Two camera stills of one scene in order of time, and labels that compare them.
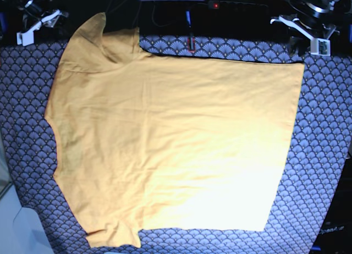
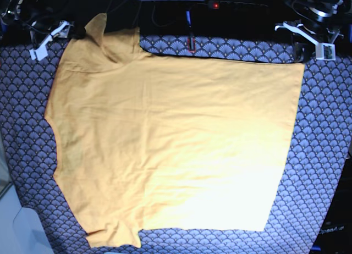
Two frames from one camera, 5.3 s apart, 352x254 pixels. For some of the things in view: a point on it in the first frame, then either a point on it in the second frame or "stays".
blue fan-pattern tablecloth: (319, 148) stays
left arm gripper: (34, 10) to (33, 14)
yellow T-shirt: (144, 142) stays
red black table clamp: (191, 42) stays
